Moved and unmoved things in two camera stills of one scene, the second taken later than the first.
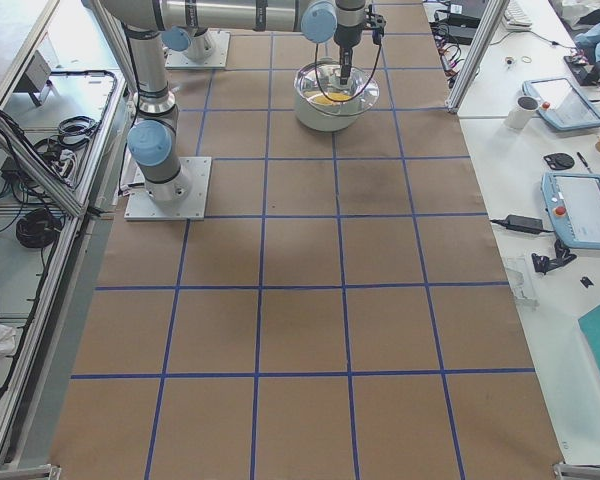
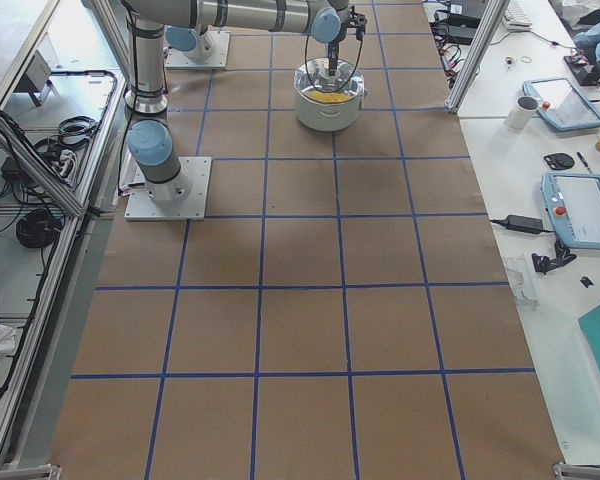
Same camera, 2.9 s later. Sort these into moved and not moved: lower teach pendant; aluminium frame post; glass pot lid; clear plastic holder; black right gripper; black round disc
Moved: glass pot lid; black right gripper
Not moved: aluminium frame post; clear plastic holder; lower teach pendant; black round disc
